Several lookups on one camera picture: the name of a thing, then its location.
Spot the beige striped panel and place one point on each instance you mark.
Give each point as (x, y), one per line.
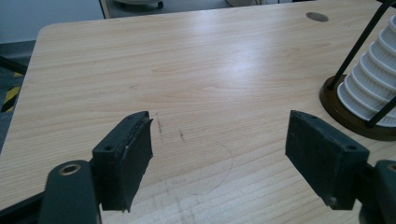
(105, 9)

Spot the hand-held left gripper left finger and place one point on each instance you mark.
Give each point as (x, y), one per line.
(124, 161)

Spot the yellow black floor tape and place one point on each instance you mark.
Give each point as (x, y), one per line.
(11, 95)

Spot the stack of white ribbed cups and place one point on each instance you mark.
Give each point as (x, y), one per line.
(370, 84)

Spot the black metal stand leg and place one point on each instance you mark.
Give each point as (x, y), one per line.
(11, 63)

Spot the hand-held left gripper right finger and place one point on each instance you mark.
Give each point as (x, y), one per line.
(327, 161)

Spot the grey round table grommet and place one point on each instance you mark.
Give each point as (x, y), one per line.
(317, 16)

